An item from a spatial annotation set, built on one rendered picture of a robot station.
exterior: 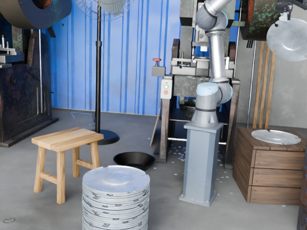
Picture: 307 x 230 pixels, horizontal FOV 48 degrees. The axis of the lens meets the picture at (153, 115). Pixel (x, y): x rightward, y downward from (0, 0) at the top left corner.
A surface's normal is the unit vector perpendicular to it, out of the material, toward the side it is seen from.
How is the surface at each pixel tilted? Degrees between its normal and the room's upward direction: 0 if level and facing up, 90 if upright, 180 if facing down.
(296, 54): 124
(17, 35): 90
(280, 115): 90
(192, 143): 90
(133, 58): 90
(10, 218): 0
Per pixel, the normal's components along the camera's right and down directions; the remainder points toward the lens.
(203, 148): -0.40, 0.19
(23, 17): -0.14, 0.90
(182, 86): -0.14, 0.22
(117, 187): 0.05, -0.97
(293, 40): -0.52, 0.67
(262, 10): -0.14, 0.70
